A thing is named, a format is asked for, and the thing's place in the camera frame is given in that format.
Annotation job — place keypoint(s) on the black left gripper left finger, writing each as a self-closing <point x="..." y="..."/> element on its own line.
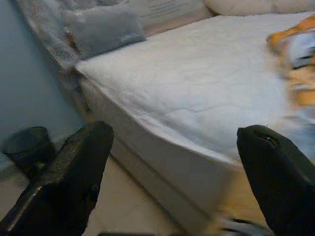
<point x="61" y="184"/>

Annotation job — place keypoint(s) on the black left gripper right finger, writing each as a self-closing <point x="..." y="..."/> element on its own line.
<point x="283" y="184"/>

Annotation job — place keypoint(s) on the grey plush pillow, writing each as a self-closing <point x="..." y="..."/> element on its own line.
<point x="105" y="29"/>

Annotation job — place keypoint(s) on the black mesh waste bin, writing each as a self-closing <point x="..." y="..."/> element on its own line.
<point x="29" y="147"/>

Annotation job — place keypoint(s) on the orange cartoon print sheet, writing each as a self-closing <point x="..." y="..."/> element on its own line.
<point x="278" y="40"/>

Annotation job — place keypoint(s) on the white quilted mattress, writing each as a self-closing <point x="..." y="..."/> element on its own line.
<point x="184" y="73"/>

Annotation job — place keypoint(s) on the cream bolster pillow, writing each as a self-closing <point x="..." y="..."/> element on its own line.
<point x="258" y="6"/>

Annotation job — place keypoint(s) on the grey printed bed side panel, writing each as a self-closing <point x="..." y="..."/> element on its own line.
<point x="169" y="12"/>

